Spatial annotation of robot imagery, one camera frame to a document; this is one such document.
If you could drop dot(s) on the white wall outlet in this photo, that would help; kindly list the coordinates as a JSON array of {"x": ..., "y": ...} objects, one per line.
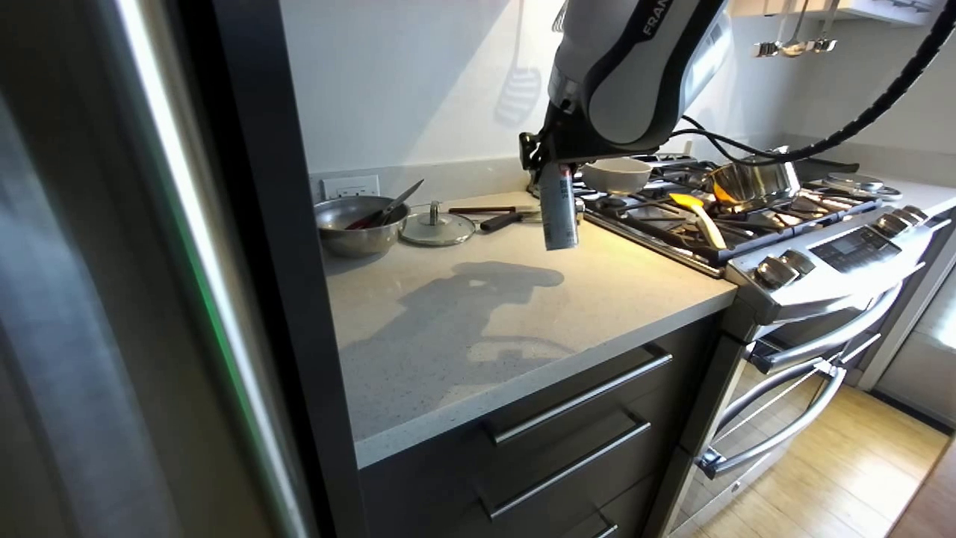
[{"x": 349, "y": 187}]

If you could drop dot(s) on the stainless steel fridge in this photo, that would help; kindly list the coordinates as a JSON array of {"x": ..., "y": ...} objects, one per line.
[{"x": 80, "y": 299}]

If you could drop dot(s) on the stainless steel stove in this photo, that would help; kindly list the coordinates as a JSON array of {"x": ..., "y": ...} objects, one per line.
[{"x": 848, "y": 250}]

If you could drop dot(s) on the stainless dishwasher front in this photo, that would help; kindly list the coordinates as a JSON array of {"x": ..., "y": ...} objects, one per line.
[{"x": 921, "y": 360}]

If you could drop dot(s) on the black side panel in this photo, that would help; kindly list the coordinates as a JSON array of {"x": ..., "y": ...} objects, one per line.
[{"x": 270, "y": 299}]

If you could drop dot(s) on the white whipped cream container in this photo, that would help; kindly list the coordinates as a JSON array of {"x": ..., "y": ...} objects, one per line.
[{"x": 560, "y": 212}]

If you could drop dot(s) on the round metal pot lid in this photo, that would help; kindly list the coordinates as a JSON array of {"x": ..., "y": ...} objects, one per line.
[{"x": 437, "y": 229}]

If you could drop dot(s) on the shiny steel pot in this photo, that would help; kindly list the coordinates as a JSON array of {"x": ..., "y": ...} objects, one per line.
[{"x": 764, "y": 179}]

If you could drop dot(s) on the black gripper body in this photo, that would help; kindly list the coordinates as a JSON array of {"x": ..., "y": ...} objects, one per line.
[{"x": 569, "y": 136}]

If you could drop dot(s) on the dark spoon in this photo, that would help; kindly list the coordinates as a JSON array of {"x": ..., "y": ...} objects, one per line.
[{"x": 394, "y": 200}]

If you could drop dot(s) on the thin dark utensil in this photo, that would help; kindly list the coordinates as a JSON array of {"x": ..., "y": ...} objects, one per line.
[{"x": 482, "y": 209}]

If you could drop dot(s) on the dark grey drawer cabinet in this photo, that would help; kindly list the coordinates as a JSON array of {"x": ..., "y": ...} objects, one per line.
[{"x": 558, "y": 468}]

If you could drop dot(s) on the metal mixing bowl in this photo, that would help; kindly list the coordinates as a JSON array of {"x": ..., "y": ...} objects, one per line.
[{"x": 361, "y": 241}]

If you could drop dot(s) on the hanging metal ladles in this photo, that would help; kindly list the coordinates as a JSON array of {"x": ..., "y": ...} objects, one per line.
[{"x": 797, "y": 46}]

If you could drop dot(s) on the yellow spatula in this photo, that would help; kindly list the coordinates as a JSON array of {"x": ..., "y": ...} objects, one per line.
[{"x": 709, "y": 229}]

